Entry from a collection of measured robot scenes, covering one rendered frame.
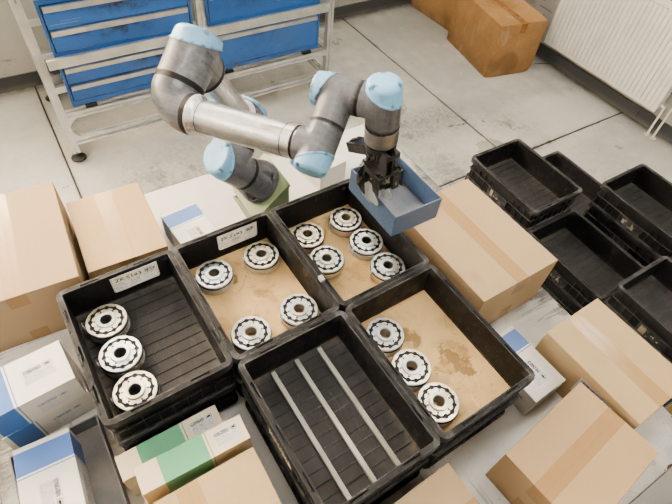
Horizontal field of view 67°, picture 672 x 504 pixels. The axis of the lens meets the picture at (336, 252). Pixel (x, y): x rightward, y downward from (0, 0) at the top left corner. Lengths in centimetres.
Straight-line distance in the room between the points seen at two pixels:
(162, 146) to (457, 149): 183
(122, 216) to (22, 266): 30
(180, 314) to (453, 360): 74
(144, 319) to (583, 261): 180
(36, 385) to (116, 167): 200
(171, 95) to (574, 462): 123
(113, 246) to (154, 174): 155
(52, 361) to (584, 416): 128
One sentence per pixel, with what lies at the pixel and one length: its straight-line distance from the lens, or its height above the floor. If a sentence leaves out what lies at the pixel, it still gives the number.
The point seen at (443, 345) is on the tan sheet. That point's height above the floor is 83.
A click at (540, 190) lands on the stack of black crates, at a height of 49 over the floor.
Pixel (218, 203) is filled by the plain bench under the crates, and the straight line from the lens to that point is 187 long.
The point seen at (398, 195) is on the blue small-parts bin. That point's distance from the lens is 139.
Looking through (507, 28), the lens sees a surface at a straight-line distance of 404.
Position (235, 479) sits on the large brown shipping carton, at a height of 90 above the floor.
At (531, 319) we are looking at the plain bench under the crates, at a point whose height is 70.
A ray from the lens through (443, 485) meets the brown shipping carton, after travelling 124.
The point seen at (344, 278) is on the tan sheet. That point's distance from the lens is 148.
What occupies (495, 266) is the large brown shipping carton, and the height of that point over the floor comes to 90.
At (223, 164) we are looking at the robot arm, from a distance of 158.
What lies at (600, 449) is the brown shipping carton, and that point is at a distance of 141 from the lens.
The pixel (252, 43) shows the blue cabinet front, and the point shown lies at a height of 45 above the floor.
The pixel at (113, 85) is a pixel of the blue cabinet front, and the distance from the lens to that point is 314.
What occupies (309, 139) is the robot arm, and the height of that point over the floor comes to 137.
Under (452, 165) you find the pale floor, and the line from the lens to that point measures 326.
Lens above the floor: 201
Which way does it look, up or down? 50 degrees down
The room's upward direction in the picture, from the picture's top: 6 degrees clockwise
